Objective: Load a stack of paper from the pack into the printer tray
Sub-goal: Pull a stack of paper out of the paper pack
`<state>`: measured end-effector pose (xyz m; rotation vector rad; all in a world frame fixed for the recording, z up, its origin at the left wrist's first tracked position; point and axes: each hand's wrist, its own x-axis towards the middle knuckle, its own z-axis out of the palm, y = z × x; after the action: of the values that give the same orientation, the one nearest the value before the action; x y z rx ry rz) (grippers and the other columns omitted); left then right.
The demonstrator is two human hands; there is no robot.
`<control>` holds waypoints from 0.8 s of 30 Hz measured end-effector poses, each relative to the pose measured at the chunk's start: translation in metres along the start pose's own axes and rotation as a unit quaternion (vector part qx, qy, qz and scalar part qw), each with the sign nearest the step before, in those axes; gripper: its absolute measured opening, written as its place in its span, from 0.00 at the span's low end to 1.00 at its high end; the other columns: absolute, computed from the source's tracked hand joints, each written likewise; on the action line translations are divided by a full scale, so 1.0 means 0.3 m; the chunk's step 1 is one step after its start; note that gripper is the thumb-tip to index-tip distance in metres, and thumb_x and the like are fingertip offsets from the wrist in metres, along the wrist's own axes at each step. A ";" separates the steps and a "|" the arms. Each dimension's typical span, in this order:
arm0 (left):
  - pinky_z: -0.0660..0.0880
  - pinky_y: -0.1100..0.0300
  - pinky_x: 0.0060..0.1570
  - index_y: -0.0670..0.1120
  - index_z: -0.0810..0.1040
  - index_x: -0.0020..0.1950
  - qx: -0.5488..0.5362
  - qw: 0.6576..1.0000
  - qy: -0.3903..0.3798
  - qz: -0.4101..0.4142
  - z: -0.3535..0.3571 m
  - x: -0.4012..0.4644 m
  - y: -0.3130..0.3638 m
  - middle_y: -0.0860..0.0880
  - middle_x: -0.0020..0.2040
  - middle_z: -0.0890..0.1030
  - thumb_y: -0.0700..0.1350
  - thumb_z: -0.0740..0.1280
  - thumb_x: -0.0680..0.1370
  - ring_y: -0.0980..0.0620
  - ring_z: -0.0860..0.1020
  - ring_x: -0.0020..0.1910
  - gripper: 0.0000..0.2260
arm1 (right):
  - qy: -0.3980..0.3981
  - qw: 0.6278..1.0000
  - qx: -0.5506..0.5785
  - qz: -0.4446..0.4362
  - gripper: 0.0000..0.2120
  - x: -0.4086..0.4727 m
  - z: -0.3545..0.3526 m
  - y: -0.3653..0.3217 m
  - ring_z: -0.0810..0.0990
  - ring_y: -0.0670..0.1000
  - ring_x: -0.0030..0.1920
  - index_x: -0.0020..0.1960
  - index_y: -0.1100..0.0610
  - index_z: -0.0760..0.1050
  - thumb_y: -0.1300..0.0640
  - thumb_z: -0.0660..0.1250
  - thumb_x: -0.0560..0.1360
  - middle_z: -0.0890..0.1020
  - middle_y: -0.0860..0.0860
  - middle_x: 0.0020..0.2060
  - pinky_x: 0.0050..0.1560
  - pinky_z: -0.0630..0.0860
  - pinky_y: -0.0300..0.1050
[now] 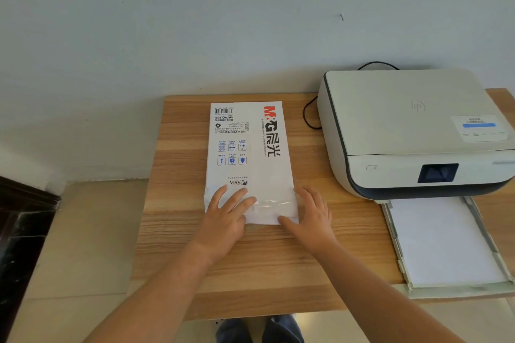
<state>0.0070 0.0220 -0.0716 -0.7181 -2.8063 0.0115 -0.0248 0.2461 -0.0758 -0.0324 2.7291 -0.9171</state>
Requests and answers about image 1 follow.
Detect person's right hand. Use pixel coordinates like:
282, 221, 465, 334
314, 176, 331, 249
277, 187, 339, 255

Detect person's left hand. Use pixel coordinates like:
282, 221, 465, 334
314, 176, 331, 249
189, 185, 258, 255

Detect white printed paper package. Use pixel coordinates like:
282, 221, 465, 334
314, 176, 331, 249
204, 101, 300, 225

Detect white paper stack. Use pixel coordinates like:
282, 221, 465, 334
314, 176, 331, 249
389, 197, 509, 288

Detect white printer tray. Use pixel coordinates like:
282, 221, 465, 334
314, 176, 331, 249
380, 196, 515, 300

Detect person's right forearm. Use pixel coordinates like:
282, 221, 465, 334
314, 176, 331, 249
313, 236, 466, 343

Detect person's left forearm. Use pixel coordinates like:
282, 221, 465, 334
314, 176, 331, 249
84, 238, 226, 343

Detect white printer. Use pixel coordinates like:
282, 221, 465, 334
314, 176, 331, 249
317, 68, 515, 203

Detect blue jeans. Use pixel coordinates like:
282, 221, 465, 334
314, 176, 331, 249
215, 314, 305, 343

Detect white sticker blue stripe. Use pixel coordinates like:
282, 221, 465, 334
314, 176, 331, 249
450, 115, 510, 143

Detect dark wooden furniture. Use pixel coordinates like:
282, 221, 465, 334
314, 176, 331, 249
0, 176, 62, 343

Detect black cable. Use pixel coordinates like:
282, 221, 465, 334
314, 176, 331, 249
302, 61, 400, 130

